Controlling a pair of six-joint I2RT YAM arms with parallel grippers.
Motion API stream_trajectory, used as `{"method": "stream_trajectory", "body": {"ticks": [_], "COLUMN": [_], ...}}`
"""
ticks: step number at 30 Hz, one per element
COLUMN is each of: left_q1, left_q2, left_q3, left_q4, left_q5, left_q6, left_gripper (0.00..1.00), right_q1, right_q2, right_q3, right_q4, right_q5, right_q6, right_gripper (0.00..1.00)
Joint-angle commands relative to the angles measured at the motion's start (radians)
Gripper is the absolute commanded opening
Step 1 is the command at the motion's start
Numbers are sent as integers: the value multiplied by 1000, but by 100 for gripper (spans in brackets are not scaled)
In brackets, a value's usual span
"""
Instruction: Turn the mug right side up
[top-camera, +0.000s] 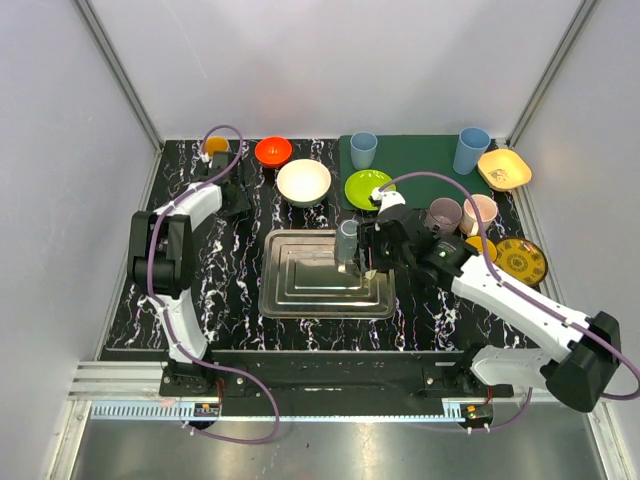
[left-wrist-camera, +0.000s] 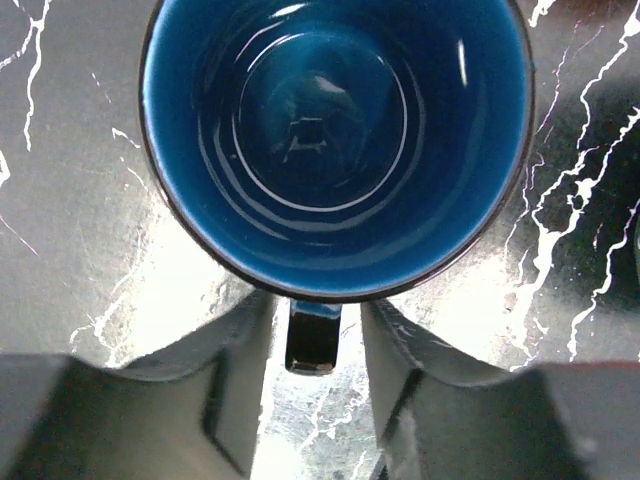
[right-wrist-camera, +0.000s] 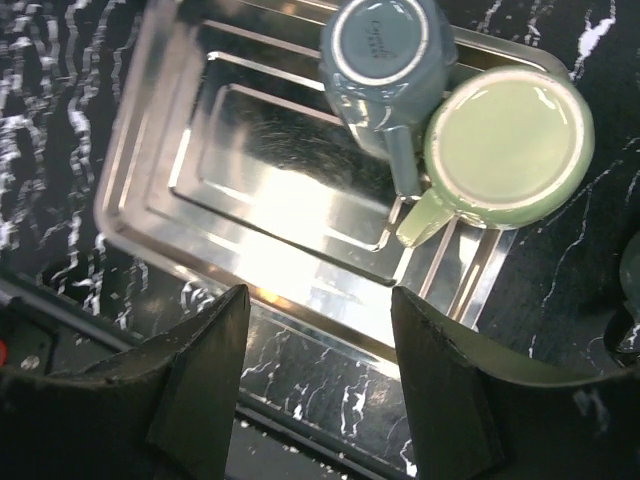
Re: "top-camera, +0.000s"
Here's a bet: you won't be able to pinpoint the black yellow patterned plate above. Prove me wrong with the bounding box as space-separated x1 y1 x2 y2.
495 237 548 287

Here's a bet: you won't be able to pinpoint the blue-grey mug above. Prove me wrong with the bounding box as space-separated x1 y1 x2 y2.
334 219 359 273

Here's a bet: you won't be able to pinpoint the white grey bowl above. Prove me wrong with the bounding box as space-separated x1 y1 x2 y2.
276 159 332 208

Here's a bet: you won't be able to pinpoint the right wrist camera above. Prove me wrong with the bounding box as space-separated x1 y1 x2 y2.
369 188 406 216

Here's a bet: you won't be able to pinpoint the mauve mug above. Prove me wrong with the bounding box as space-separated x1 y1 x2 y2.
426 197 463 236

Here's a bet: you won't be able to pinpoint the light blue cup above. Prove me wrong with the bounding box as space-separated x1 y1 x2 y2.
453 127 491 175
350 132 378 170

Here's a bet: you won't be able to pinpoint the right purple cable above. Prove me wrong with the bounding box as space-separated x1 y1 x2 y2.
372 172 640 434

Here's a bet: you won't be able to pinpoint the orange bowl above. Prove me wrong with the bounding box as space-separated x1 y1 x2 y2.
254 136 293 168

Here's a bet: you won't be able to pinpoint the purple cable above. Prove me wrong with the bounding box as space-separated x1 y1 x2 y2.
372 172 640 434
147 124 282 444

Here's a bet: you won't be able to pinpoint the light blue cup left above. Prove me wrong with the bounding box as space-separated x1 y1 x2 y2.
350 132 378 170

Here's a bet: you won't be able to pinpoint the blue butterfly mug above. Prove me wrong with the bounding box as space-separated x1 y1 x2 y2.
202 136 230 157

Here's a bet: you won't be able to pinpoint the yellow mug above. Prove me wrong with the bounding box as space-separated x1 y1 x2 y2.
466 235 498 262

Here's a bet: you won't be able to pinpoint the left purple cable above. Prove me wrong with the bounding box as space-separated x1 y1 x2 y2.
147 124 282 444

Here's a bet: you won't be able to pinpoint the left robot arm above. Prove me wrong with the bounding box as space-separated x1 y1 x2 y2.
127 152 249 396

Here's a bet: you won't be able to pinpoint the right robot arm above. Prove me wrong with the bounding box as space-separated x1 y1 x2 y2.
356 205 621 413

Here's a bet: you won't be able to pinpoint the pink mug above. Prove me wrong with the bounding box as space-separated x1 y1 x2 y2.
459 194 498 237

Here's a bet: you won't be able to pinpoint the metal tray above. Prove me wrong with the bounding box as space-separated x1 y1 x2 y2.
259 230 396 320

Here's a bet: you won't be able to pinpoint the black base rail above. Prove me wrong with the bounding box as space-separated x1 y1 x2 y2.
159 351 514 399

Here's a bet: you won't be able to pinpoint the yellow square dish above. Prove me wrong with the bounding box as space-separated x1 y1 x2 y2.
477 148 532 192

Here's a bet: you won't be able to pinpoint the lime green plate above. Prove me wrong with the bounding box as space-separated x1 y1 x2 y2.
344 169 391 211

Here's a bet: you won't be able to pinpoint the light blue cup right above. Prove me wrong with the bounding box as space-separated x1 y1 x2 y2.
453 127 491 175

